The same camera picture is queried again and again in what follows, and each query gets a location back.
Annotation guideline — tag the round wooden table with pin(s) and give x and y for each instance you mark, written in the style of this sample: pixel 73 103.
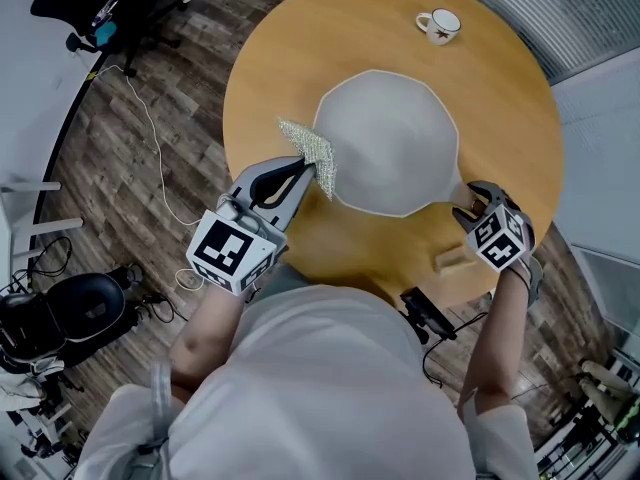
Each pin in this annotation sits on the round wooden table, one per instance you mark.
pixel 300 43

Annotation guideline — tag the clear plastic bottle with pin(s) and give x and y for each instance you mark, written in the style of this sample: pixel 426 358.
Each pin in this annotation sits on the clear plastic bottle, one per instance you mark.
pixel 105 10

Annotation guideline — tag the teal object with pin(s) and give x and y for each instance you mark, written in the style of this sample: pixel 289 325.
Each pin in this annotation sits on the teal object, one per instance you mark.
pixel 107 33

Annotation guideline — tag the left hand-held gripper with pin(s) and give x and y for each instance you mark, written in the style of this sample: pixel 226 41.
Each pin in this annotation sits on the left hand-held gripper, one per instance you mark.
pixel 225 248

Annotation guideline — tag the person's right forearm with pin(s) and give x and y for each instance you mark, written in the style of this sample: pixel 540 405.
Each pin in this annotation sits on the person's right forearm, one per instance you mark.
pixel 495 333

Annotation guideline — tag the black waist-mounted device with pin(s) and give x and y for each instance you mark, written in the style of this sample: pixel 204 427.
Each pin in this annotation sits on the black waist-mounted device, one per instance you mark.
pixel 427 313

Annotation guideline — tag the person's left forearm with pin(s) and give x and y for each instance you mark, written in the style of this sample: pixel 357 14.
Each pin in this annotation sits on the person's left forearm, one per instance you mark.
pixel 210 328

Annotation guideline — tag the person's white shirt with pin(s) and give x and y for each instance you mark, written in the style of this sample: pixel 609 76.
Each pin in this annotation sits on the person's white shirt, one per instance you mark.
pixel 310 393

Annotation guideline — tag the white mug with star print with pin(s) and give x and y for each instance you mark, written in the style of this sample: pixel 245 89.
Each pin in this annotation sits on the white mug with star print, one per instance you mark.
pixel 442 25

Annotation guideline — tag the beige sponge block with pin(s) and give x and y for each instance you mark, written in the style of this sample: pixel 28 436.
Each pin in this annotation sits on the beige sponge block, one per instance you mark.
pixel 452 260

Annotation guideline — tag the black round padded seat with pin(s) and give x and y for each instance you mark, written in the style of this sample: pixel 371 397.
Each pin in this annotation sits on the black round padded seat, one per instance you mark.
pixel 85 303

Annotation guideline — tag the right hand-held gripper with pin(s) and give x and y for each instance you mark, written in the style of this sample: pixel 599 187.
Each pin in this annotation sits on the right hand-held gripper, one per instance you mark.
pixel 500 243

